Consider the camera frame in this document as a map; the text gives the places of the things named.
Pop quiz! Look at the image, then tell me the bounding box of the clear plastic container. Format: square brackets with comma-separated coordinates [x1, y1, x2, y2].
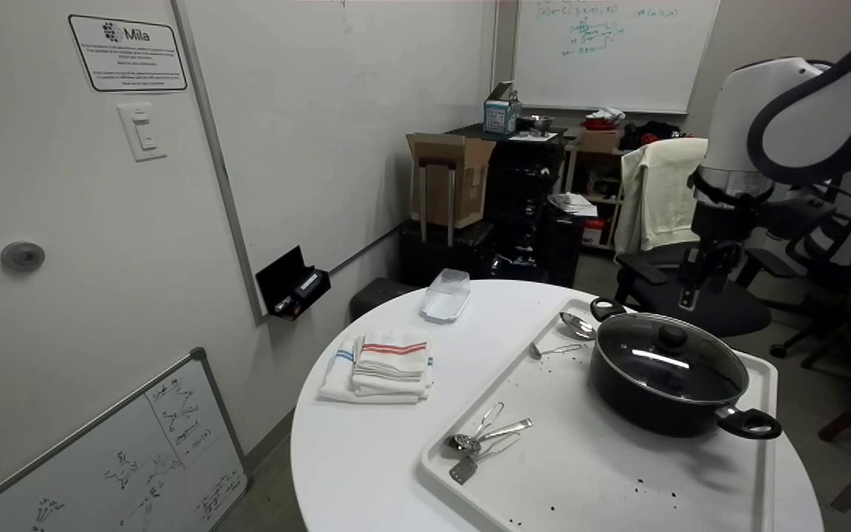
[419, 266, 472, 325]

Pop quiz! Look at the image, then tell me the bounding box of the large metal serving spoon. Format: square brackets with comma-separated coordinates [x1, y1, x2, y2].
[556, 307, 603, 343]

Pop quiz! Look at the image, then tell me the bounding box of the wall notice sign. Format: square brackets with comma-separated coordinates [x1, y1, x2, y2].
[64, 13, 190, 96]

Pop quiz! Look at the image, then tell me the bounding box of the white light switch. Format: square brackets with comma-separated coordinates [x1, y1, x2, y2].
[116, 102, 169, 167]

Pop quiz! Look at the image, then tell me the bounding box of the round grey wall stopper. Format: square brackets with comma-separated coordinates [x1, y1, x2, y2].
[0, 241, 46, 275]

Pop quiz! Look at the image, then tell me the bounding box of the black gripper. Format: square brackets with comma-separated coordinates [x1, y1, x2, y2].
[679, 198, 750, 313]

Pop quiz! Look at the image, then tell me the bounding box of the black bin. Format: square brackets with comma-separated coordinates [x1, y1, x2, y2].
[348, 275, 414, 325]

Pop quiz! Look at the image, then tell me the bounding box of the large wall whiteboard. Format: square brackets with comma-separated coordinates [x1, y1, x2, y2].
[169, 0, 500, 320]

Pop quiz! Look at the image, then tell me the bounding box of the black office chair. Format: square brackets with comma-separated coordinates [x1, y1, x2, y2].
[611, 145, 841, 360]

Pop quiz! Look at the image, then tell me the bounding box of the glass pot lid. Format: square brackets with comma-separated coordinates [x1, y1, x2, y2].
[593, 312, 750, 408]

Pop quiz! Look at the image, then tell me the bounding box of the cream cloth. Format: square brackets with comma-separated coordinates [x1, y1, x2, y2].
[611, 137, 711, 257]

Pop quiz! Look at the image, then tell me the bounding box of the written wall whiteboard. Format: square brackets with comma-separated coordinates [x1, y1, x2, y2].
[510, 0, 725, 119]

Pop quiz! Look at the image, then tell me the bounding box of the folded white striped towel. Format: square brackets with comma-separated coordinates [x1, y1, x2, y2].
[317, 335, 436, 408]

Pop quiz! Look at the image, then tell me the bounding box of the blue tissue box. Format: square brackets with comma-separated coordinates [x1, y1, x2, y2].
[482, 84, 522, 137]

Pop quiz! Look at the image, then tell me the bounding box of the wooden shelf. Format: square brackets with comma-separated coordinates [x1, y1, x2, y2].
[561, 122, 637, 254]

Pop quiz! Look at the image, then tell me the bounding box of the cardboard box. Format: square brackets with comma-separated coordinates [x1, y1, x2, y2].
[404, 131, 500, 230]

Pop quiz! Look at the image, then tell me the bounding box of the white plastic tray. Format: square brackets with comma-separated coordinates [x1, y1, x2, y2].
[417, 294, 781, 532]

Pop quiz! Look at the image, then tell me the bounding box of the black cooking pot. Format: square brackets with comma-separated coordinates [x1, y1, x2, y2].
[584, 295, 787, 443]

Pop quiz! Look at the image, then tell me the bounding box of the black marker holder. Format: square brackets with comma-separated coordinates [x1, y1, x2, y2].
[253, 247, 333, 322]

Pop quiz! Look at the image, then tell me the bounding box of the small leaning whiteboard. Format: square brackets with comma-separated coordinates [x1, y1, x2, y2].
[0, 346, 252, 532]

